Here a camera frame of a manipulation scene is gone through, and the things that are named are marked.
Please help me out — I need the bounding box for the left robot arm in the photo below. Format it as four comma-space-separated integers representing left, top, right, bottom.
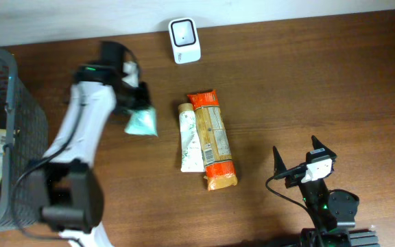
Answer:
10, 41, 155, 246

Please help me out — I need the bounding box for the white barcode scanner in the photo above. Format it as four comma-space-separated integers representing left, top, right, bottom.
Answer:
168, 17, 202, 64

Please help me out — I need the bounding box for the white hair product tube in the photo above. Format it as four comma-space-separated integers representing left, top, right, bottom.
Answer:
178, 103, 204, 173

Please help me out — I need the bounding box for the teal snack pouch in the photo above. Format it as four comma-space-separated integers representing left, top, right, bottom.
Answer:
124, 106, 158, 136

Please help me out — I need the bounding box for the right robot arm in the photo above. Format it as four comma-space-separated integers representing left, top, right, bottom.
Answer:
265, 136, 359, 246

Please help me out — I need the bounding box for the black camera cable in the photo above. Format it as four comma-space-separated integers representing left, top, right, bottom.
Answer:
265, 175, 324, 247

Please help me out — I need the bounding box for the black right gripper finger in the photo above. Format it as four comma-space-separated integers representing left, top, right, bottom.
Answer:
272, 146, 287, 174
311, 135, 337, 160

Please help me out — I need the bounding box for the orange pasta packet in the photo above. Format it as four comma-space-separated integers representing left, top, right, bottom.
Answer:
188, 91, 238, 191

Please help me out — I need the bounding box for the grey plastic mesh basket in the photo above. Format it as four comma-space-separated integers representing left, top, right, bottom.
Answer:
0, 49, 48, 232

